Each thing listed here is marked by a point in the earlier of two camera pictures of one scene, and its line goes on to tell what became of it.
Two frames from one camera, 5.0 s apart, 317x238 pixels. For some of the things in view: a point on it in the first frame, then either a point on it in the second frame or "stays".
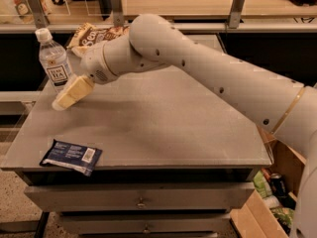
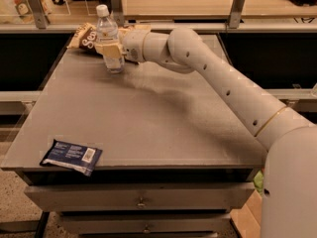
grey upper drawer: (200, 196) stays
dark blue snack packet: (74, 157) stays
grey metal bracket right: (237, 6) stays
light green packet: (262, 184) stays
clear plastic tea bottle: (53, 59) → (107, 29)
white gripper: (94, 62) → (133, 46)
